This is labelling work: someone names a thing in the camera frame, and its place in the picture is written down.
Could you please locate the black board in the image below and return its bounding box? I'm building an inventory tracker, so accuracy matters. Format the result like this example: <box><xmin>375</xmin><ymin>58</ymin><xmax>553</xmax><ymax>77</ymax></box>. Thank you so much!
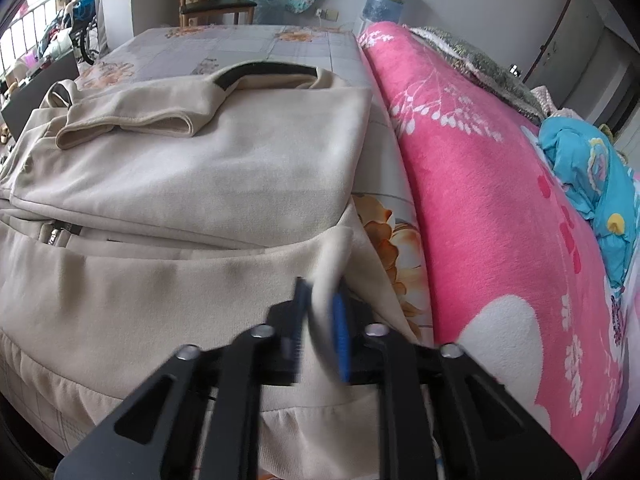
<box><xmin>0</xmin><ymin>52</ymin><xmax>78</xmax><ymax>142</ymax></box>

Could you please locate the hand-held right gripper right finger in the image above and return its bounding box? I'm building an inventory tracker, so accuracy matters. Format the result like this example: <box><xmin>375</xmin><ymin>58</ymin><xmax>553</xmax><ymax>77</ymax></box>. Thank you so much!
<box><xmin>330</xmin><ymin>292</ymin><xmax>583</xmax><ymax>480</ymax></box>

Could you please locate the metal railing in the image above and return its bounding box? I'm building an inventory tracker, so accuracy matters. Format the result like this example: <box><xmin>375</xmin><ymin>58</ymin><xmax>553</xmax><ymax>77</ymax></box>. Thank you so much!
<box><xmin>0</xmin><ymin>0</ymin><xmax>67</xmax><ymax>77</ymax></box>

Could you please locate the pale pink cloth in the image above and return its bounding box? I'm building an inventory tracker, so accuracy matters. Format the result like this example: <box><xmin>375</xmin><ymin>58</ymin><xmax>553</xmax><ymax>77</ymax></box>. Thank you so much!
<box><xmin>530</xmin><ymin>85</ymin><xmax>582</xmax><ymax>122</ymax></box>

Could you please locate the blue printed cloth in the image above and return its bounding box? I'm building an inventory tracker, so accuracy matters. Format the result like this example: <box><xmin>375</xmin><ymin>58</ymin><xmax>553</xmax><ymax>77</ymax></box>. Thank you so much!
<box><xmin>537</xmin><ymin>116</ymin><xmax>640</xmax><ymax>287</ymax></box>

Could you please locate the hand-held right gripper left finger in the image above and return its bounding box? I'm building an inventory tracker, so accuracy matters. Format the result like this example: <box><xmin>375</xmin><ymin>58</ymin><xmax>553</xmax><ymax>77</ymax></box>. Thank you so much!
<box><xmin>54</xmin><ymin>276</ymin><xmax>313</xmax><ymax>480</ymax></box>

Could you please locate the pink floral blanket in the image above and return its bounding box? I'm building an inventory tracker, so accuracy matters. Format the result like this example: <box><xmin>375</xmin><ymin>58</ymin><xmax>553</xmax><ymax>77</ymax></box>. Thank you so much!
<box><xmin>357</xmin><ymin>21</ymin><xmax>640</xmax><ymax>476</ymax></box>

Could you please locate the wheelchair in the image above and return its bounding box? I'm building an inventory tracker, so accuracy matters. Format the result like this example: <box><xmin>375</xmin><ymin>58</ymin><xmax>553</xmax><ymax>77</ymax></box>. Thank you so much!
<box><xmin>67</xmin><ymin>0</ymin><xmax>102</xmax><ymax>67</ymax></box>

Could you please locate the beige zip jacket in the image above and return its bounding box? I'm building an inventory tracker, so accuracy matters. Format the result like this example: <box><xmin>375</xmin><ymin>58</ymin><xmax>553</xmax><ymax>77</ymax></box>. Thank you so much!
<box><xmin>0</xmin><ymin>60</ymin><xmax>431</xmax><ymax>480</ymax></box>

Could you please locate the grey door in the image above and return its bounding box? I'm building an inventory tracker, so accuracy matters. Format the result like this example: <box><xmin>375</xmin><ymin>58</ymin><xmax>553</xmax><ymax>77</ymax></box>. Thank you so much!
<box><xmin>525</xmin><ymin>0</ymin><xmax>609</xmax><ymax>97</ymax></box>

